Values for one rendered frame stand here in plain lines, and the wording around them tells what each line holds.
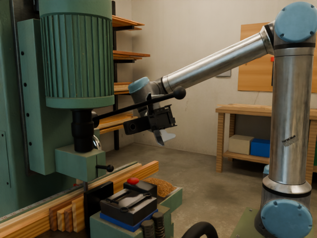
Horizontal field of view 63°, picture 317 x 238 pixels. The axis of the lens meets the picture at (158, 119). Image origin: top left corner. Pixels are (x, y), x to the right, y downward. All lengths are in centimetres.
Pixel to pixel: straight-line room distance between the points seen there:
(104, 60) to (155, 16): 395
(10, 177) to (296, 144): 87
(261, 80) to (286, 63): 298
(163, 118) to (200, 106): 335
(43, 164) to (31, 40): 33
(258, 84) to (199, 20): 130
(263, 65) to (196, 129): 138
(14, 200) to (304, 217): 87
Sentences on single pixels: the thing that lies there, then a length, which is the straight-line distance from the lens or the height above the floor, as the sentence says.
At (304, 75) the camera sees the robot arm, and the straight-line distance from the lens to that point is 89.
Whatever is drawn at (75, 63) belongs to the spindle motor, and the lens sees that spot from 65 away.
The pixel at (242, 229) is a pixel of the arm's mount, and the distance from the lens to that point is 123.
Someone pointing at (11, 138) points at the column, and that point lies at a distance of 85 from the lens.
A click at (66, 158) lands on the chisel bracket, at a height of 105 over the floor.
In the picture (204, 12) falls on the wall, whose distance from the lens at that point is 421.
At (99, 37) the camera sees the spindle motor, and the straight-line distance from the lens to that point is 66.
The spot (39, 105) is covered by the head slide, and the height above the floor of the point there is 120.
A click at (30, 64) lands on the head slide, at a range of 78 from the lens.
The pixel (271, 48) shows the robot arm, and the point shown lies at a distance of 103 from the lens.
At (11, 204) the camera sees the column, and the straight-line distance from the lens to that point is 94.
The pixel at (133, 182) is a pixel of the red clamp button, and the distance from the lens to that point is 65.
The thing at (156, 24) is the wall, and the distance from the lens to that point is 457.
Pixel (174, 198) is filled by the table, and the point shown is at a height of 88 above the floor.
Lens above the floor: 128
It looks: 10 degrees down
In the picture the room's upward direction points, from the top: straight up
